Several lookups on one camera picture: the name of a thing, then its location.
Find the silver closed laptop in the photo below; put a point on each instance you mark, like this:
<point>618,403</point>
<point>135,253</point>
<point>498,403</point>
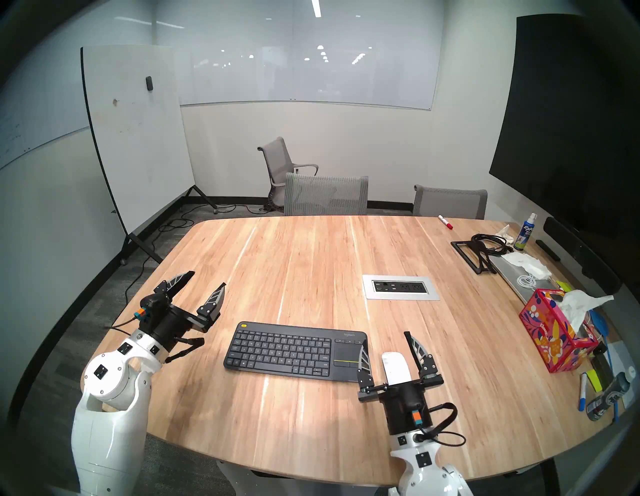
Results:
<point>512,280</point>

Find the small crumpled white paper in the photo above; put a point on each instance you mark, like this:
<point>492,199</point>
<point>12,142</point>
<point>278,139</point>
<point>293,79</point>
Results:
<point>505,231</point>

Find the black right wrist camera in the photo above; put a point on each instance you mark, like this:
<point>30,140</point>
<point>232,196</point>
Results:
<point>415,400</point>

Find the black laptop stand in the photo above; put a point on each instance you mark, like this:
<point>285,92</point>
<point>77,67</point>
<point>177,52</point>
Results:
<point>461,253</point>

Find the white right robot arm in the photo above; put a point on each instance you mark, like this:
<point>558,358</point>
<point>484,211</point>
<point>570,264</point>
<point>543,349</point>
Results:
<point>425,465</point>

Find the crumpled white cloth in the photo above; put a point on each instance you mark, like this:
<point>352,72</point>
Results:
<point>525,262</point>

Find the black video conference bar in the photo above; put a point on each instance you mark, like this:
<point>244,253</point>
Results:
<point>580,255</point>

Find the yellow green sticky note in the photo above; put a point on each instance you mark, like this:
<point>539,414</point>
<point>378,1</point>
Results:
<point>563,286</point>

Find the white tissue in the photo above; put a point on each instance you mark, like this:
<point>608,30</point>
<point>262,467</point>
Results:
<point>577,305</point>

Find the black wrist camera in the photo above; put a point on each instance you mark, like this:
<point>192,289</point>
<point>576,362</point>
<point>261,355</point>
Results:
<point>156,304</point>
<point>415,400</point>

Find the gray mesh office chair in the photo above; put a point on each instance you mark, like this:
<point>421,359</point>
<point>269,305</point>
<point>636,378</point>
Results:
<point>325,196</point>
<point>450,203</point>

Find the silver table power outlet panel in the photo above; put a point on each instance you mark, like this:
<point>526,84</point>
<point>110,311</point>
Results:
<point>400,287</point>

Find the gray office chair with armrests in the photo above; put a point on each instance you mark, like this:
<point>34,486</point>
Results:
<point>277,162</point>

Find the large black wall television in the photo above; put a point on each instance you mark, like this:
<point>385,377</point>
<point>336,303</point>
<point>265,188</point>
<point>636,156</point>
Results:
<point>565,125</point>

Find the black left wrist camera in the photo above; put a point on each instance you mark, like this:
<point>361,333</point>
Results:
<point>156,304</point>

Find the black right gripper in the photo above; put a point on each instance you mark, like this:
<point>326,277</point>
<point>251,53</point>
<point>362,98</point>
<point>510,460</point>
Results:
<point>402,405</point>

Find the dark gray bottle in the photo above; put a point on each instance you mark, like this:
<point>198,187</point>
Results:
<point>605,400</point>

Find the whiteboard cleaner spray bottle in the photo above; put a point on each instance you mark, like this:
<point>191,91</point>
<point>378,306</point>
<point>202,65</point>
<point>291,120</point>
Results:
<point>524,235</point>

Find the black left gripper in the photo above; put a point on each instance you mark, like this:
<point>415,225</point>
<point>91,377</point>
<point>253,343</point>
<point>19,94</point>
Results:
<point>175,327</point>

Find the large glass wall whiteboard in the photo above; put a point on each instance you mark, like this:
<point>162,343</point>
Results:
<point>300,65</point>

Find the mobile whiteboard on black stand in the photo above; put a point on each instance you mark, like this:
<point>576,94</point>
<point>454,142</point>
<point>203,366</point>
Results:
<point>135,145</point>

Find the blue marker pen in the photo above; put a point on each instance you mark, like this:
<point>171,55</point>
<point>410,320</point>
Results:
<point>582,395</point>

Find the white wall whiteboard with writing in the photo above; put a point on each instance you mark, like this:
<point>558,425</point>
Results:
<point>35,105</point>

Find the red capped whiteboard marker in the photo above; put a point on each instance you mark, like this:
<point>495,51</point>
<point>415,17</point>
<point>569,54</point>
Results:
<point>445,222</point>

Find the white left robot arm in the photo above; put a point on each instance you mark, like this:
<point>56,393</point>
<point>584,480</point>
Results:
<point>105,430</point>

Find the blue plastic item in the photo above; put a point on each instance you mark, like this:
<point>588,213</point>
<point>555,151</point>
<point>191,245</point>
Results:
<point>598,325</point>

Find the white computer mouse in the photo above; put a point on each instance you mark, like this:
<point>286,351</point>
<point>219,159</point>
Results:
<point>396,367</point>

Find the colourful floral tissue box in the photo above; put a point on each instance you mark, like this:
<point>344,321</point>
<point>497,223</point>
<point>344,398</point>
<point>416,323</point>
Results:
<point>550,335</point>

